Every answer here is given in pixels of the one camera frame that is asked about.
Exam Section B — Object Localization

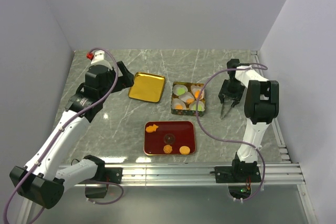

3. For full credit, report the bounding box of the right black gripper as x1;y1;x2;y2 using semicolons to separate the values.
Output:
218;79;245;106

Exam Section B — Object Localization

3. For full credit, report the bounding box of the gold tin lid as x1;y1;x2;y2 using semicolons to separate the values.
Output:
128;72;165;103

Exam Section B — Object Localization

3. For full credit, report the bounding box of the orange fish cookie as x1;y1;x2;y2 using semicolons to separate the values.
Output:
145;124;159;133
194;90;204;100

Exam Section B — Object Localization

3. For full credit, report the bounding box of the swirl cookie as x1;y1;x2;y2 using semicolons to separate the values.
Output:
163;145;173;154
185;98;194;104

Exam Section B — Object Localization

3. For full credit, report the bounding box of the round orange cookie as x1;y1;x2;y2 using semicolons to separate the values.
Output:
175;104;183;110
179;146;191;155

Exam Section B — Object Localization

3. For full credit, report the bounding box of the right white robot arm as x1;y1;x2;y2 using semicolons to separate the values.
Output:
218;59;279;182

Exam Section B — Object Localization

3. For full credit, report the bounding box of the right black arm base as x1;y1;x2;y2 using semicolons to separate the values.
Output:
212;163;264;202

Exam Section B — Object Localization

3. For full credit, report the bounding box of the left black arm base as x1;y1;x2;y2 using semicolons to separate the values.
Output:
85;167;124;201

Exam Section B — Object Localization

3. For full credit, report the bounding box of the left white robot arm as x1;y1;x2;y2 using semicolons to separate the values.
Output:
9;61;134;209

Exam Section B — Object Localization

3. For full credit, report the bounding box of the white paper cup liner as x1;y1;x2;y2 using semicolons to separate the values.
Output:
178;92;195;103
173;84;188;96
171;98;186;110
188;100;205;112
190;85;202;96

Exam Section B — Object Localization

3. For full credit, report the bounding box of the green cookie tin box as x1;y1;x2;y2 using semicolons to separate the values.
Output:
171;82;206;116

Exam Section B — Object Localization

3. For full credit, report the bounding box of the red lacquer tray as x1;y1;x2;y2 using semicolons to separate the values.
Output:
143;121;196;156

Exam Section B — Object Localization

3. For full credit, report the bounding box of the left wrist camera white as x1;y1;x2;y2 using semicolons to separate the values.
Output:
87;50;111;68

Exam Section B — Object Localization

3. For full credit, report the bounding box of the aluminium front rail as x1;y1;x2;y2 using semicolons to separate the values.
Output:
106;163;306;187

